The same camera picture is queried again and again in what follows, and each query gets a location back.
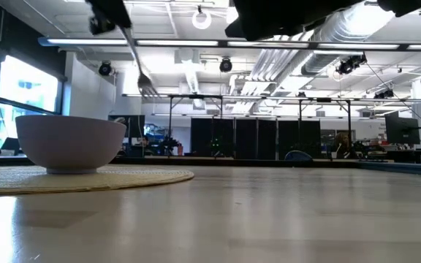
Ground silver metal fork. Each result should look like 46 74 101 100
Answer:
119 26 159 98

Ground pale purple bowl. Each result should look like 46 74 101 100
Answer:
15 115 128 175

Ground long ceiling light bar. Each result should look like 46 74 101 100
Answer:
37 36 421 53

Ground round yellow woven placemat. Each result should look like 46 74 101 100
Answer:
0 164 196 196

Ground black partition panels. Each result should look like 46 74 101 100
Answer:
189 117 322 161

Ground blue chair back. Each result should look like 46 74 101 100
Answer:
284 150 314 162

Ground person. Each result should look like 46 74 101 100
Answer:
331 131 354 159

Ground dark computer monitor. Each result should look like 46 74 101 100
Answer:
384 110 421 146

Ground white ring light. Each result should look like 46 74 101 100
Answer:
191 4 213 31

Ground black metal frame rig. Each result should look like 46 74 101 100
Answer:
165 93 353 161

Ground black aluminium table frame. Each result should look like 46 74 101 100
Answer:
0 154 421 178

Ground silver ventilation duct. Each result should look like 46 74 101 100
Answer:
300 0 398 77

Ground black ceiling camera cluster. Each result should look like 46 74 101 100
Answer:
335 53 368 76

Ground small black camera cluster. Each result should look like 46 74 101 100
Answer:
373 88 396 101

